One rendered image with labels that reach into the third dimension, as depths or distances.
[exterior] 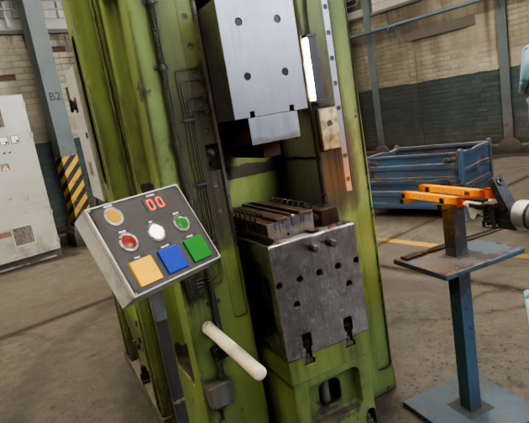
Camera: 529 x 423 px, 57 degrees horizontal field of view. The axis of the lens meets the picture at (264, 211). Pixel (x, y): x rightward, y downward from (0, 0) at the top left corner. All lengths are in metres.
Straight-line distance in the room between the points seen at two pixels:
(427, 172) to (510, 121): 4.24
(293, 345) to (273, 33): 1.12
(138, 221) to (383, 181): 4.45
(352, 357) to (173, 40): 1.37
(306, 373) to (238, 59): 1.17
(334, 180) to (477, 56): 7.78
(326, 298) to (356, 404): 0.51
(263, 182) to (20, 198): 4.88
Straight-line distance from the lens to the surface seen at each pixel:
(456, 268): 1.96
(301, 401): 2.00
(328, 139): 2.04
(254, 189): 2.28
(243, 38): 1.77
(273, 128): 1.77
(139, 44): 1.79
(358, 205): 2.18
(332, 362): 2.01
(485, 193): 1.92
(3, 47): 7.64
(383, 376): 2.48
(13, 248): 6.85
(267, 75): 1.78
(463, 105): 9.91
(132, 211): 1.47
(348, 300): 1.96
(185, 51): 1.84
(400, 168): 5.56
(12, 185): 6.80
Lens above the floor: 1.37
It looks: 11 degrees down
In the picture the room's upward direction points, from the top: 10 degrees counter-clockwise
